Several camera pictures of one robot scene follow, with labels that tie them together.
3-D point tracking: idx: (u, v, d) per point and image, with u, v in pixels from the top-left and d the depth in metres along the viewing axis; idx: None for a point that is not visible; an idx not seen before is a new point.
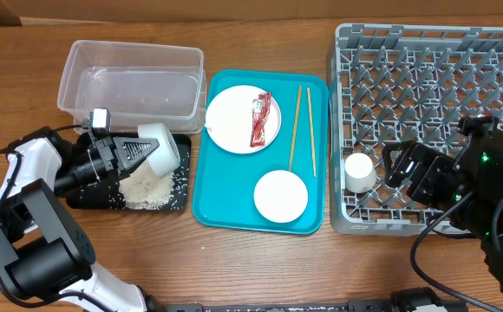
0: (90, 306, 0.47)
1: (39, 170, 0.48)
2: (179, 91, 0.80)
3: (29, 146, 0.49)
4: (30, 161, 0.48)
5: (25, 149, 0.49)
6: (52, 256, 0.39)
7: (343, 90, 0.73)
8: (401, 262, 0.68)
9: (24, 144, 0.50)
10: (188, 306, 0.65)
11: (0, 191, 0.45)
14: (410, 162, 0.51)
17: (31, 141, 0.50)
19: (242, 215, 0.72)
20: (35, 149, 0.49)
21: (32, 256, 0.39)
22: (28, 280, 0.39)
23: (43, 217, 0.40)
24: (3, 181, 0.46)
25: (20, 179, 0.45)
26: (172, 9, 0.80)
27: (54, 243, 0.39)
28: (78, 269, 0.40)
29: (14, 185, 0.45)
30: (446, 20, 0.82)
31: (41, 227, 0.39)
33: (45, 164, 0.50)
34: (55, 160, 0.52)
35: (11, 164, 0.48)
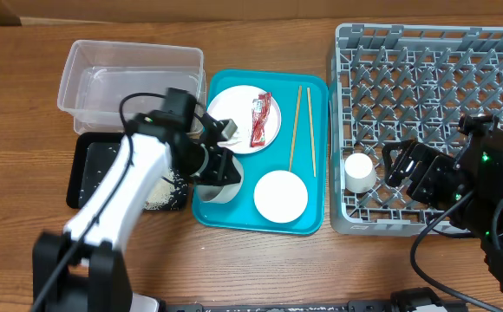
0: None
1: (131, 207, 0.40)
2: None
3: (142, 158, 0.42)
4: (125, 198, 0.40)
5: (136, 159, 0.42)
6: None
7: (343, 90, 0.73)
8: (401, 262, 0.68)
9: (140, 146, 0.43)
10: (188, 306, 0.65)
11: (83, 221, 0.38)
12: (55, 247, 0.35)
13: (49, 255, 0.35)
14: (410, 162, 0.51)
17: (148, 148, 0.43)
19: (242, 215, 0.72)
20: (144, 169, 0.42)
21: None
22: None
23: (94, 294, 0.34)
24: (90, 210, 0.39)
25: (105, 217, 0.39)
26: (172, 9, 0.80)
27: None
28: None
29: (97, 224, 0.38)
30: (446, 20, 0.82)
31: (91, 297, 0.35)
33: (145, 188, 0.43)
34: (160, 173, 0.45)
35: (111, 185, 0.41)
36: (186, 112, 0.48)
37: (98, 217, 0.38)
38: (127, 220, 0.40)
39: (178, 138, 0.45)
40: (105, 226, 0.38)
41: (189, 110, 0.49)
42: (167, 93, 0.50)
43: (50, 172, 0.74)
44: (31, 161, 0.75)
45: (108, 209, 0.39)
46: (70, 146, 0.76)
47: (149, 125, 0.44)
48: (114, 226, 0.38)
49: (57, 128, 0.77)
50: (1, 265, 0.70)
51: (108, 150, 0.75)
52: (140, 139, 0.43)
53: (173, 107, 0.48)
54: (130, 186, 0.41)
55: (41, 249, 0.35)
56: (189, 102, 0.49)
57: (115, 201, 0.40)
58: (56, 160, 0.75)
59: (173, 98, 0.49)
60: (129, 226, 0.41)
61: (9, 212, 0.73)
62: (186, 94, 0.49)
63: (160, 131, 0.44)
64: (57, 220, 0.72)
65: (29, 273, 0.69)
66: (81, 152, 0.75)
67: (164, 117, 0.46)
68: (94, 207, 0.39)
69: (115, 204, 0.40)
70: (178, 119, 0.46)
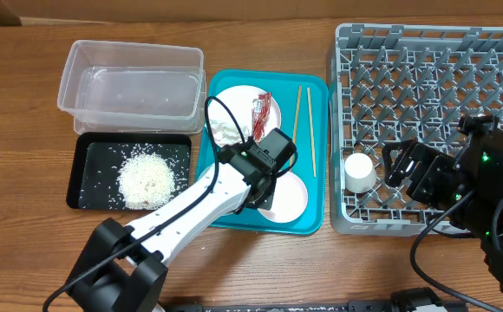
0: None
1: (192, 231, 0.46)
2: (179, 92, 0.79)
3: (222, 190, 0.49)
4: (190, 221, 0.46)
5: (218, 187, 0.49)
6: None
7: (343, 90, 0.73)
8: (401, 262, 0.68)
9: (225, 177, 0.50)
10: (188, 306, 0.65)
11: (148, 226, 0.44)
12: (116, 238, 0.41)
13: (108, 242, 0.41)
14: (410, 162, 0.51)
17: (231, 183, 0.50)
19: (242, 215, 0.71)
20: (220, 199, 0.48)
21: (101, 296, 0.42)
22: (83, 300, 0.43)
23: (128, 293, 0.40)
24: (158, 218, 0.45)
25: (167, 230, 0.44)
26: (172, 9, 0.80)
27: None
28: None
29: (159, 233, 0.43)
30: (447, 20, 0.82)
31: (123, 295, 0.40)
33: (211, 216, 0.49)
34: (230, 206, 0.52)
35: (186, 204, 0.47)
36: (279, 156, 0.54)
37: (162, 227, 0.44)
38: (184, 240, 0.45)
39: (263, 182, 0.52)
40: (164, 238, 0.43)
41: (282, 156, 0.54)
42: (271, 133, 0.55)
43: (49, 172, 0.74)
44: (30, 160, 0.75)
45: (174, 224, 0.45)
46: (70, 146, 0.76)
47: (243, 159, 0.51)
48: (171, 242, 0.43)
49: (57, 128, 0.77)
50: (1, 265, 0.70)
51: (108, 150, 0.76)
52: (228, 172, 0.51)
53: (270, 148, 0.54)
54: (201, 211, 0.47)
55: (104, 233, 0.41)
56: (285, 149, 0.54)
57: (182, 220, 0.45)
58: (55, 160, 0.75)
59: (273, 139, 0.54)
60: (182, 246, 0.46)
61: (9, 212, 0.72)
62: (287, 140, 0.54)
63: (251, 169, 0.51)
64: (56, 219, 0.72)
65: (29, 273, 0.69)
66: (81, 152, 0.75)
67: (258, 158, 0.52)
68: (163, 217, 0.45)
69: (182, 222, 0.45)
70: (269, 165, 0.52)
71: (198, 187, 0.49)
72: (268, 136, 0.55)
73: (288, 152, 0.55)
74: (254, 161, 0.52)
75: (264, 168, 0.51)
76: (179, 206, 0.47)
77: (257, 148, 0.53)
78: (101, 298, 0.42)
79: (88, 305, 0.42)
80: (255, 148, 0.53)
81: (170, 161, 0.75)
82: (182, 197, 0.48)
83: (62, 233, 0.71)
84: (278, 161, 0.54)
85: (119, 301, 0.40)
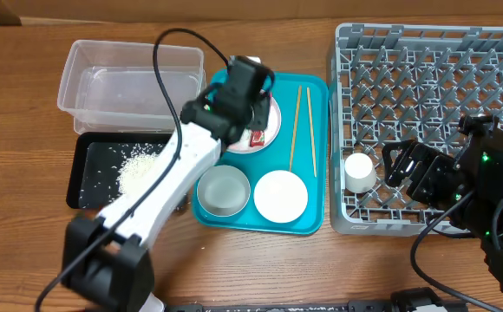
0: None
1: (165, 206, 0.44)
2: (179, 91, 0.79)
3: (189, 153, 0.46)
4: (160, 193, 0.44)
5: (185, 152, 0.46)
6: (106, 301, 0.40)
7: (343, 90, 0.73)
8: (401, 262, 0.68)
9: (192, 139, 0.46)
10: (188, 306, 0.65)
11: (119, 212, 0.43)
12: (89, 230, 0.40)
13: (82, 236, 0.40)
14: (410, 162, 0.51)
17: (199, 143, 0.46)
19: (242, 214, 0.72)
20: (188, 165, 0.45)
21: (94, 286, 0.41)
22: (80, 295, 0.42)
23: (119, 276, 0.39)
24: (128, 201, 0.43)
25: (140, 211, 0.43)
26: (172, 9, 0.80)
27: (114, 296, 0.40)
28: None
29: (131, 215, 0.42)
30: (447, 20, 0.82)
31: (114, 279, 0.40)
33: (186, 182, 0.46)
34: (206, 164, 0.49)
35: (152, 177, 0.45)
36: (249, 93, 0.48)
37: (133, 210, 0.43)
38: (160, 215, 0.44)
39: (233, 131, 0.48)
40: (138, 219, 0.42)
41: (253, 89, 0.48)
42: (234, 63, 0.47)
43: (49, 172, 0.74)
44: (30, 161, 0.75)
45: (145, 203, 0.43)
46: (70, 146, 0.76)
47: (208, 113, 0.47)
48: (145, 221, 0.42)
49: (57, 128, 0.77)
50: (1, 265, 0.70)
51: (108, 150, 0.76)
52: (195, 129, 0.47)
53: (236, 85, 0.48)
54: (169, 181, 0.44)
55: (76, 230, 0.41)
56: (256, 76, 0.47)
57: (151, 197, 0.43)
58: (55, 160, 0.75)
59: (238, 71, 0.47)
60: (162, 218, 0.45)
61: (9, 212, 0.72)
62: (253, 68, 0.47)
63: (218, 122, 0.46)
64: (56, 219, 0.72)
65: (29, 273, 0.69)
66: (81, 152, 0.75)
67: (225, 103, 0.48)
68: (132, 198, 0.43)
69: (150, 199, 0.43)
70: (238, 106, 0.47)
71: (163, 156, 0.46)
72: (232, 68, 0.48)
73: (261, 78, 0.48)
74: (220, 112, 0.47)
75: (233, 113, 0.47)
76: (146, 182, 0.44)
77: (221, 91, 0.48)
78: (96, 288, 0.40)
79: (86, 297, 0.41)
80: (220, 94, 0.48)
81: None
82: (151, 171, 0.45)
83: (62, 233, 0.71)
84: (251, 96, 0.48)
85: (114, 284, 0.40)
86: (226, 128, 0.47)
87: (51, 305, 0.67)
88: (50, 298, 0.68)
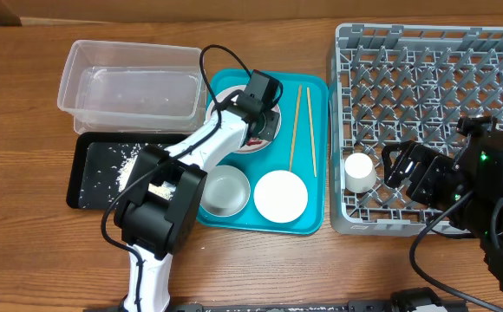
0: (133, 276, 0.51)
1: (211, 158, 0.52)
2: (179, 92, 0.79)
3: (230, 122, 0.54)
4: (207, 146, 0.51)
5: (225, 123, 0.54)
6: (159, 226, 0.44)
7: (343, 90, 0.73)
8: (401, 262, 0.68)
9: (229, 114, 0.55)
10: (188, 306, 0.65)
11: (179, 148, 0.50)
12: (157, 156, 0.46)
13: (150, 160, 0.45)
14: (409, 162, 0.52)
17: (235, 118, 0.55)
19: (242, 215, 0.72)
20: (227, 132, 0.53)
21: (149, 212, 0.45)
22: (132, 222, 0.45)
23: (179, 201, 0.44)
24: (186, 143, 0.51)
25: (197, 151, 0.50)
26: (172, 9, 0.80)
27: (168, 221, 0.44)
28: (160, 246, 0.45)
29: (190, 152, 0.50)
30: (447, 20, 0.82)
31: (173, 201, 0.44)
33: (223, 146, 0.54)
34: (236, 140, 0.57)
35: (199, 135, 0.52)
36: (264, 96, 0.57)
37: (192, 148, 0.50)
38: (209, 159, 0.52)
39: (253, 124, 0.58)
40: (195, 156, 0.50)
41: (268, 94, 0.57)
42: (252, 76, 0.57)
43: (49, 172, 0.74)
44: (30, 161, 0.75)
45: (200, 146, 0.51)
46: (69, 146, 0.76)
47: (235, 107, 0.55)
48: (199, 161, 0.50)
49: (57, 128, 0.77)
50: (1, 265, 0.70)
51: (108, 150, 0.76)
52: (232, 108, 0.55)
53: (254, 91, 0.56)
54: (214, 140, 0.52)
55: (146, 155, 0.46)
56: (270, 84, 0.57)
57: (202, 146, 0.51)
58: (55, 160, 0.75)
59: (255, 81, 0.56)
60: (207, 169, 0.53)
61: (9, 212, 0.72)
62: (267, 79, 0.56)
63: (243, 114, 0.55)
64: (56, 219, 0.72)
65: (29, 273, 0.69)
66: (81, 152, 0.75)
67: (247, 102, 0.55)
68: (190, 141, 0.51)
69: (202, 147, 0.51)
70: (257, 107, 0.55)
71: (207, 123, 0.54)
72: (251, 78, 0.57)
73: (273, 86, 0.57)
74: (244, 107, 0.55)
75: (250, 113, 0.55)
76: (199, 134, 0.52)
77: (243, 94, 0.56)
78: (151, 213, 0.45)
79: (139, 224, 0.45)
80: (242, 94, 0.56)
81: None
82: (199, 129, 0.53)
83: (62, 233, 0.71)
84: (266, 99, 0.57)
85: (170, 208, 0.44)
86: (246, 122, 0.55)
87: (51, 305, 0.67)
88: (49, 298, 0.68)
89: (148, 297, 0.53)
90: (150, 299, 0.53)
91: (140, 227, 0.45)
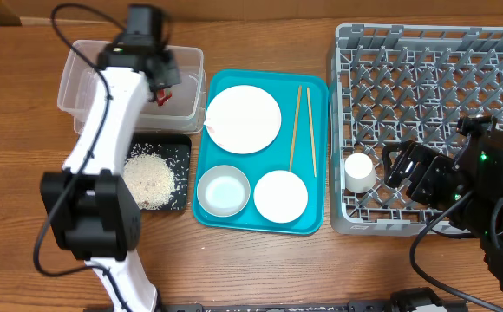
0: (107, 284, 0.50)
1: (120, 140, 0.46)
2: (180, 91, 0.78)
3: (120, 90, 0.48)
4: (107, 130, 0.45)
5: (114, 91, 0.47)
6: (103, 238, 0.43)
7: (343, 90, 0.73)
8: (401, 262, 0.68)
9: (115, 79, 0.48)
10: (188, 306, 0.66)
11: (79, 163, 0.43)
12: (59, 181, 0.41)
13: (54, 190, 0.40)
14: (409, 162, 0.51)
17: (124, 80, 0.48)
19: (242, 215, 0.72)
20: (123, 100, 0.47)
21: (87, 230, 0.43)
22: (76, 243, 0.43)
23: (107, 213, 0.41)
24: (81, 148, 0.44)
25: (98, 150, 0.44)
26: (172, 9, 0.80)
27: (109, 230, 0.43)
28: (117, 250, 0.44)
29: (92, 156, 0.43)
30: (447, 19, 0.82)
31: (103, 215, 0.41)
33: (129, 118, 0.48)
34: (139, 103, 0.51)
35: (90, 123, 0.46)
36: (152, 34, 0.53)
37: (93, 150, 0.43)
38: (120, 147, 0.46)
39: (152, 61, 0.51)
40: (100, 157, 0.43)
41: (153, 29, 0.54)
42: (131, 12, 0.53)
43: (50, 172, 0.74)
44: (31, 161, 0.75)
45: (101, 140, 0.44)
46: (70, 146, 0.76)
47: (122, 53, 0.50)
48: (107, 157, 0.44)
49: (57, 128, 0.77)
50: (2, 265, 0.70)
51: None
52: (114, 71, 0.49)
53: (138, 29, 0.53)
54: (113, 120, 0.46)
55: (45, 186, 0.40)
56: (153, 22, 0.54)
57: (102, 138, 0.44)
58: (55, 160, 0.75)
59: (137, 17, 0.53)
60: (123, 152, 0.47)
61: (9, 212, 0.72)
62: (147, 9, 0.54)
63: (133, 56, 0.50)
64: None
65: (29, 273, 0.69)
66: None
67: (133, 43, 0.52)
68: (86, 142, 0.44)
69: (104, 137, 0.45)
70: (147, 43, 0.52)
71: (95, 105, 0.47)
72: (129, 18, 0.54)
73: (157, 21, 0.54)
74: (133, 50, 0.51)
75: (137, 48, 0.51)
76: (93, 126, 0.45)
77: (127, 36, 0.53)
78: (89, 232, 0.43)
79: (83, 243, 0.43)
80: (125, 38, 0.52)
81: (170, 161, 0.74)
82: (90, 119, 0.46)
83: None
84: (154, 35, 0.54)
85: (104, 221, 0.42)
86: (142, 56, 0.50)
87: (51, 305, 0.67)
88: (50, 298, 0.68)
89: (132, 297, 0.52)
90: (135, 299, 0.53)
91: (88, 246, 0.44)
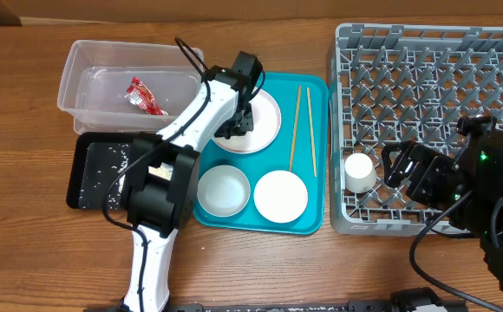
0: (137, 258, 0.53)
1: (207, 129, 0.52)
2: (179, 92, 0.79)
3: (217, 99, 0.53)
4: (199, 121, 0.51)
5: (213, 96, 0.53)
6: (162, 206, 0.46)
7: (343, 90, 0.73)
8: (401, 262, 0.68)
9: (218, 88, 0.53)
10: (188, 306, 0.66)
11: (171, 131, 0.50)
12: (151, 141, 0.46)
13: (144, 146, 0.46)
14: (409, 162, 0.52)
17: (224, 89, 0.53)
19: (242, 215, 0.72)
20: (218, 106, 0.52)
21: (152, 193, 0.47)
22: (137, 203, 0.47)
23: (177, 183, 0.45)
24: (177, 125, 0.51)
25: (189, 130, 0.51)
26: (172, 9, 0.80)
27: (170, 202, 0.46)
28: (166, 223, 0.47)
29: (182, 133, 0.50)
30: (447, 20, 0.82)
31: (173, 183, 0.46)
33: (216, 120, 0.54)
34: (227, 113, 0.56)
35: (191, 109, 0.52)
36: (252, 72, 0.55)
37: (184, 128, 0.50)
38: (204, 134, 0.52)
39: (245, 90, 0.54)
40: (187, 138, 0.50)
41: (255, 73, 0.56)
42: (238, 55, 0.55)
43: (49, 172, 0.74)
44: (30, 160, 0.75)
45: (192, 125, 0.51)
46: (69, 146, 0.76)
47: (224, 76, 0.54)
48: (192, 139, 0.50)
49: (57, 128, 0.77)
50: (1, 265, 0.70)
51: (108, 150, 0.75)
52: (218, 81, 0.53)
53: (241, 68, 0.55)
54: (205, 116, 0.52)
55: (139, 141, 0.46)
56: (257, 65, 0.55)
57: (196, 123, 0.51)
58: (55, 160, 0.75)
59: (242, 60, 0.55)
60: (204, 140, 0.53)
61: (9, 212, 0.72)
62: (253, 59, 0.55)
63: (232, 81, 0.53)
64: (56, 219, 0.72)
65: (28, 273, 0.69)
66: (81, 152, 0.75)
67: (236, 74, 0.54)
68: (181, 121, 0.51)
69: (199, 123, 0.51)
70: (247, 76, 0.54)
71: (197, 99, 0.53)
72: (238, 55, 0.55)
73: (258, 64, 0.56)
74: (234, 74, 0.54)
75: (237, 75, 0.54)
76: (191, 113, 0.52)
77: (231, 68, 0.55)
78: (153, 195, 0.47)
79: (143, 204, 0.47)
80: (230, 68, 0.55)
81: None
82: (190, 106, 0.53)
83: (62, 233, 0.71)
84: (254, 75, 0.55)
85: (171, 189, 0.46)
86: (240, 84, 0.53)
87: (52, 305, 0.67)
88: (50, 297, 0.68)
89: (148, 285, 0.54)
90: (152, 290, 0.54)
91: (144, 209, 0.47)
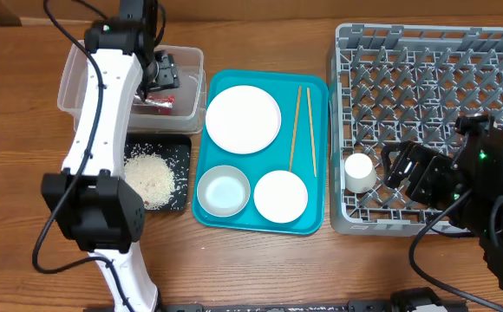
0: (109, 278, 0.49)
1: (117, 128, 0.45)
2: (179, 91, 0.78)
3: (114, 80, 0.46)
4: (104, 118, 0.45)
5: (107, 77, 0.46)
6: (107, 232, 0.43)
7: (343, 90, 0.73)
8: (400, 262, 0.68)
9: (107, 63, 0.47)
10: (188, 306, 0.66)
11: (76, 159, 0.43)
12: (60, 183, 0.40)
13: (55, 191, 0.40)
14: (408, 162, 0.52)
17: (116, 65, 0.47)
19: (242, 214, 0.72)
20: (119, 87, 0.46)
21: (92, 223, 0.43)
22: (81, 236, 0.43)
23: (110, 211, 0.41)
24: (78, 145, 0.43)
25: (95, 144, 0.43)
26: (172, 9, 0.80)
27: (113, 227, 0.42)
28: (122, 242, 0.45)
29: (91, 156, 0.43)
30: (447, 20, 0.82)
31: (107, 212, 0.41)
33: (126, 104, 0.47)
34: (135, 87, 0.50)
35: (87, 111, 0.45)
36: (145, 14, 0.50)
37: (89, 149, 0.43)
38: (116, 139, 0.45)
39: (141, 38, 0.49)
40: (98, 158, 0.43)
41: (146, 9, 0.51)
42: None
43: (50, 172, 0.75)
44: (31, 161, 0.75)
45: (97, 137, 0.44)
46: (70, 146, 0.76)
47: (110, 34, 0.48)
48: (106, 153, 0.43)
49: (57, 128, 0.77)
50: (2, 265, 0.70)
51: None
52: (104, 58, 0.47)
53: (130, 11, 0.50)
54: (108, 108, 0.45)
55: (45, 187, 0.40)
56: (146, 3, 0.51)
57: (101, 126, 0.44)
58: (55, 160, 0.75)
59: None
60: (120, 141, 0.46)
61: (10, 212, 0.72)
62: None
63: (123, 36, 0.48)
64: None
65: (29, 273, 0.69)
66: None
67: (125, 23, 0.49)
68: (83, 139, 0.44)
69: (104, 131, 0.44)
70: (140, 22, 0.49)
71: (91, 93, 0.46)
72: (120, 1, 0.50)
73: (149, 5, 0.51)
74: (122, 29, 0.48)
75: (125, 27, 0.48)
76: (88, 120, 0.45)
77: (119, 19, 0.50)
78: (94, 225, 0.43)
79: (88, 235, 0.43)
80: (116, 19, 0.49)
81: (170, 161, 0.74)
82: (85, 109, 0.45)
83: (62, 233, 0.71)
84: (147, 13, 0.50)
85: (108, 218, 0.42)
86: (132, 34, 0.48)
87: (51, 305, 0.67)
88: (50, 297, 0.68)
89: (133, 294, 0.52)
90: (137, 296, 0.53)
91: (93, 238, 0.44)
